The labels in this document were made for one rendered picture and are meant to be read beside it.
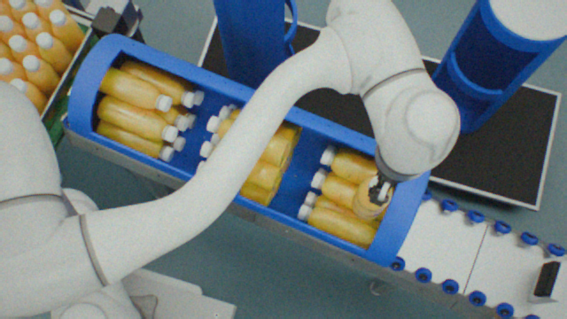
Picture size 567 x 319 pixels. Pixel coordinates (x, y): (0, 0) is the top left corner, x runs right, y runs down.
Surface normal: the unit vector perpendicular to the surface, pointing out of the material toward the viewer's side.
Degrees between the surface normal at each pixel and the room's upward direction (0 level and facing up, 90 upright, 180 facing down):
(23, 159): 44
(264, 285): 0
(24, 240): 10
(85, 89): 24
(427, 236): 0
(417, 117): 14
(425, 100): 4
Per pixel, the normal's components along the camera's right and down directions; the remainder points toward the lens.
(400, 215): -0.11, 0.00
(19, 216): 0.32, -0.35
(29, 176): 0.69, -0.28
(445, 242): 0.00, -0.25
